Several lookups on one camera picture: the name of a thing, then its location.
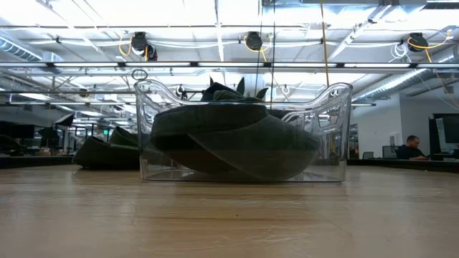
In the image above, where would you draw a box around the dark green denim cap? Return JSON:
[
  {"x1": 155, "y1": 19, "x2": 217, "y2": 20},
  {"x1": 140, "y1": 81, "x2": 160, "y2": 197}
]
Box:
[
  {"x1": 72, "y1": 125, "x2": 141, "y2": 171},
  {"x1": 212, "y1": 89, "x2": 270, "y2": 105},
  {"x1": 149, "y1": 102, "x2": 323, "y2": 181}
]

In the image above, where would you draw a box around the snake plant in white pot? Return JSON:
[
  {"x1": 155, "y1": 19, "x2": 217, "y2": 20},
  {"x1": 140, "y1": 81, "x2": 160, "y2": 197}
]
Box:
[{"x1": 208, "y1": 75, "x2": 270, "y2": 101}]

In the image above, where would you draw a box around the clear plastic bin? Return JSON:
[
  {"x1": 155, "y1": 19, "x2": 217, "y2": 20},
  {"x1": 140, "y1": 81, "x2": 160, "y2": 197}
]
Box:
[{"x1": 133, "y1": 78, "x2": 354, "y2": 184}]

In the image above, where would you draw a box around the small grey monitor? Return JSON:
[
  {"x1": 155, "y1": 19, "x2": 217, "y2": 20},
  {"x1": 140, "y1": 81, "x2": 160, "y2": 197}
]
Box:
[{"x1": 382, "y1": 145, "x2": 399, "y2": 160}]

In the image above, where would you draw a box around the person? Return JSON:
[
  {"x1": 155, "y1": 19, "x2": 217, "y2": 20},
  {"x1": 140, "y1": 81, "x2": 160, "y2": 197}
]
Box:
[{"x1": 394, "y1": 134, "x2": 432, "y2": 161}]

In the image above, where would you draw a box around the black computer monitor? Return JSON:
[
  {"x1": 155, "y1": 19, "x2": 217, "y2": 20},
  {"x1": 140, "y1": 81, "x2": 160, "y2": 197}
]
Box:
[
  {"x1": 428, "y1": 113, "x2": 459, "y2": 156},
  {"x1": 0, "y1": 120, "x2": 37, "y2": 141}
]

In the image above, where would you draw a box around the black ceiling cord reel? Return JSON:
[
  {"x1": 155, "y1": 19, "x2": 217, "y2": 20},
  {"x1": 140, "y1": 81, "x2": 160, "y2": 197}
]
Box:
[
  {"x1": 407, "y1": 32, "x2": 430, "y2": 53},
  {"x1": 130, "y1": 31, "x2": 159, "y2": 62},
  {"x1": 244, "y1": 31, "x2": 264, "y2": 52}
]

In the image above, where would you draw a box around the black hanging cable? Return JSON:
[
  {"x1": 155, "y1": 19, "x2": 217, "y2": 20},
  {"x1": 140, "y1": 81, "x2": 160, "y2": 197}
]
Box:
[{"x1": 269, "y1": 0, "x2": 277, "y2": 108}]

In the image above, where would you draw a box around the yellow hanging cord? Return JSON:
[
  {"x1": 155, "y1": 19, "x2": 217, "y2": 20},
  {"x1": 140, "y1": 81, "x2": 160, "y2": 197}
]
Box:
[{"x1": 320, "y1": 0, "x2": 330, "y2": 88}]

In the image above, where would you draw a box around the silver ventilation duct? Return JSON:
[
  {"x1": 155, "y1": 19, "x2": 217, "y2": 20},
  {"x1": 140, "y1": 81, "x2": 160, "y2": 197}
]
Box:
[
  {"x1": 0, "y1": 35, "x2": 44, "y2": 62},
  {"x1": 353, "y1": 53, "x2": 459, "y2": 103}
]

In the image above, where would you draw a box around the black aluminium table frame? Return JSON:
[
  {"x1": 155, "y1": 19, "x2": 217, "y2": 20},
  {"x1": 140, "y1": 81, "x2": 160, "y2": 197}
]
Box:
[{"x1": 0, "y1": 153, "x2": 459, "y2": 174}]

